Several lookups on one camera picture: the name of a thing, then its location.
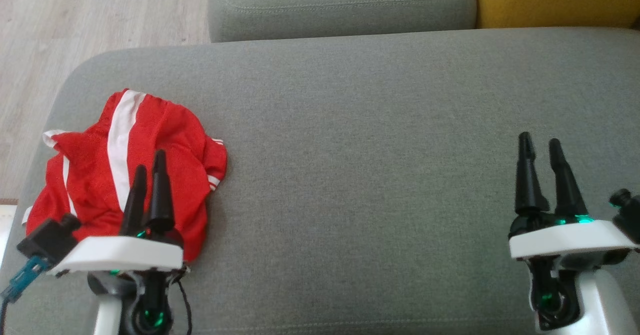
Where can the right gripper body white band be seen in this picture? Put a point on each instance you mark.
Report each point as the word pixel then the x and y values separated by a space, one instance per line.
pixel 565 240

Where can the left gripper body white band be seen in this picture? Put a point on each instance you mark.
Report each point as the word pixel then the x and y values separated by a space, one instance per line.
pixel 125 255

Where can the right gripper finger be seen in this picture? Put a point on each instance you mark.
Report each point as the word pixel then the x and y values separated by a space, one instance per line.
pixel 567 195
pixel 527 185

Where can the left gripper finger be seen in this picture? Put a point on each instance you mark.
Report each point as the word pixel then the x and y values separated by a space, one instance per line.
pixel 135 205
pixel 160 200

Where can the red shorts white stripe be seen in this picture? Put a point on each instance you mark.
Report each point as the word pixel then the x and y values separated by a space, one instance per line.
pixel 165 135

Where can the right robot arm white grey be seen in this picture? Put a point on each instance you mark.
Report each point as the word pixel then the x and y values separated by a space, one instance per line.
pixel 605 305

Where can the white floor mat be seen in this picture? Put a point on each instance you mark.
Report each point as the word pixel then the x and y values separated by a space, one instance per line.
pixel 6 235

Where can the large grey sofa seat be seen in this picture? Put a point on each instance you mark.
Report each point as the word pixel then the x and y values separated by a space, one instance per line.
pixel 350 150

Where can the yellow sofa cushion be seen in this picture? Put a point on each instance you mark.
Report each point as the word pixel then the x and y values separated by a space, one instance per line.
pixel 555 0

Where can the small grey sofa cushion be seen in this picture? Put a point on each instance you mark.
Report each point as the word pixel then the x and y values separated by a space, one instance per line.
pixel 340 5

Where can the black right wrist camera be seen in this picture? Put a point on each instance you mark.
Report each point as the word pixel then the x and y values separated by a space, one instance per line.
pixel 627 215

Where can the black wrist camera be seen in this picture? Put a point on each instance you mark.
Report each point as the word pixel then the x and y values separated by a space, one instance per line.
pixel 47 240
pixel 627 215

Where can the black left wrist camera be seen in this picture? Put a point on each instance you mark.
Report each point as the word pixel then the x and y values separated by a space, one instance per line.
pixel 47 240

